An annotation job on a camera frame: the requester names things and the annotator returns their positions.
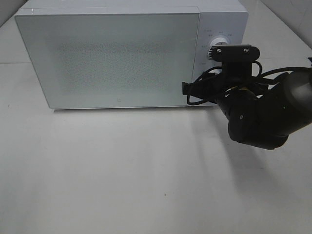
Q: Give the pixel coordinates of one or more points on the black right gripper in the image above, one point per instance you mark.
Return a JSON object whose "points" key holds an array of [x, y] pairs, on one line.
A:
{"points": [[218, 82]]}

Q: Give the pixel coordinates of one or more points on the white microwave door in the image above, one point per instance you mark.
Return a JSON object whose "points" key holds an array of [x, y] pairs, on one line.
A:
{"points": [[111, 61]]}

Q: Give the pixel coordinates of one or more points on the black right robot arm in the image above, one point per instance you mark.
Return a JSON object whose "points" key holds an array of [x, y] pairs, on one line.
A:
{"points": [[262, 110]]}

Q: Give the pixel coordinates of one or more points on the upper white power knob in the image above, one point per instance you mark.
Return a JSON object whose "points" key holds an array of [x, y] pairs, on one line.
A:
{"points": [[219, 40]]}

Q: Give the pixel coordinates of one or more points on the white microwave oven body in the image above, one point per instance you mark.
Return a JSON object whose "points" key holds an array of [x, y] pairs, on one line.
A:
{"points": [[216, 17]]}

